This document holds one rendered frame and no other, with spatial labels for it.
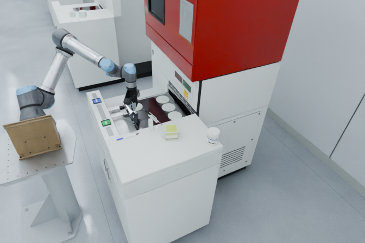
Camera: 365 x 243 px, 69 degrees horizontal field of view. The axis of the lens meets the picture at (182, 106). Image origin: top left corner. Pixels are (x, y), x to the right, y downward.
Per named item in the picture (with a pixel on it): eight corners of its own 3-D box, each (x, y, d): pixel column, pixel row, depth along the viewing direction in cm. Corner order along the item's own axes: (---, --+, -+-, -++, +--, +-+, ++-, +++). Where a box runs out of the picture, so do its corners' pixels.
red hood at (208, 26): (220, 23, 249) (229, -50, 213) (281, 61, 193) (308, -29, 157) (144, 34, 221) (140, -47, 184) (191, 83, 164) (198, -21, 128)
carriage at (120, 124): (118, 110, 198) (118, 108, 197) (134, 142, 173) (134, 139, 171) (108, 113, 195) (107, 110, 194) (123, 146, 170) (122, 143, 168)
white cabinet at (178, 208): (161, 149, 284) (160, 86, 234) (208, 229, 216) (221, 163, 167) (101, 170, 259) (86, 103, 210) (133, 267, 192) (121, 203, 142)
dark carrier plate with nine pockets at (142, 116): (167, 93, 211) (167, 93, 211) (187, 119, 188) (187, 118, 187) (125, 104, 198) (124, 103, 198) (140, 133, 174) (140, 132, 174)
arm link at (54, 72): (21, 103, 168) (58, 26, 173) (36, 106, 183) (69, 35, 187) (38, 110, 167) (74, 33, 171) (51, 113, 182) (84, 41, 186)
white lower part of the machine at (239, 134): (207, 121, 324) (215, 61, 275) (249, 170, 267) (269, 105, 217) (153, 138, 297) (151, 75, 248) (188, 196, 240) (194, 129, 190)
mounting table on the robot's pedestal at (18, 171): (6, 198, 155) (-3, 185, 147) (7, 147, 186) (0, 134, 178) (85, 172, 172) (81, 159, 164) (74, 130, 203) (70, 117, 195)
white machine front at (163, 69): (154, 74, 248) (153, 33, 224) (197, 127, 192) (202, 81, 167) (151, 75, 247) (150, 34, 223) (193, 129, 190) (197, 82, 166)
